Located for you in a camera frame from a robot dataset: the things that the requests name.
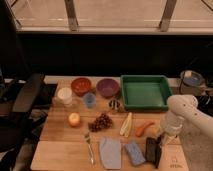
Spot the dark brown brush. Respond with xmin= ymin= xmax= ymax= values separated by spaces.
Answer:
xmin=145 ymin=137 xmax=158 ymax=164

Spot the grey cloth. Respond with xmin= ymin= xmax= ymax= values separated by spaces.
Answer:
xmin=99 ymin=138 xmax=121 ymax=170

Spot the blue sponge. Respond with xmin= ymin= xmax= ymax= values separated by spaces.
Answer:
xmin=125 ymin=141 xmax=146 ymax=166

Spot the small striped ball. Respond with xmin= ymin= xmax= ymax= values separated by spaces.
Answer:
xmin=109 ymin=99 xmax=120 ymax=110

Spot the red bowl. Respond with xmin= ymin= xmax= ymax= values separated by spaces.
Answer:
xmin=71 ymin=77 xmax=92 ymax=97

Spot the yellow apple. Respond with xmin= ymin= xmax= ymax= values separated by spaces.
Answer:
xmin=68 ymin=113 xmax=80 ymax=127

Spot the purple bowl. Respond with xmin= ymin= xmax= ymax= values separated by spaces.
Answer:
xmin=96 ymin=78 xmax=120 ymax=98

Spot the orange carrot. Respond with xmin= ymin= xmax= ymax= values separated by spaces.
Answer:
xmin=135 ymin=121 xmax=153 ymax=137

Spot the white cup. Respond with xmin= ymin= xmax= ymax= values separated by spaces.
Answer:
xmin=57 ymin=87 xmax=72 ymax=107

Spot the silver fork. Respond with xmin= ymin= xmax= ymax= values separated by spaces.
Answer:
xmin=84 ymin=132 xmax=95 ymax=165

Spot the green plastic tray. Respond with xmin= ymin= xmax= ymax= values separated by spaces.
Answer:
xmin=120 ymin=75 xmax=172 ymax=111

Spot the bunch of dark grapes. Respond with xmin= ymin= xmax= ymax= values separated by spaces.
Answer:
xmin=88 ymin=113 xmax=113 ymax=132

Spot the yellow banana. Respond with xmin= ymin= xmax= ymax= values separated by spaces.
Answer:
xmin=120 ymin=113 xmax=132 ymax=137

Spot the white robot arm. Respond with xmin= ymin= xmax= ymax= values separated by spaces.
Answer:
xmin=158 ymin=95 xmax=213 ymax=171

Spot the blue cup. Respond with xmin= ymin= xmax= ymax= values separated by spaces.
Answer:
xmin=83 ymin=93 xmax=96 ymax=108

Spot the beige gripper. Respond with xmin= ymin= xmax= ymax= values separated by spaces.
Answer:
xmin=154 ymin=133 xmax=176 ymax=169

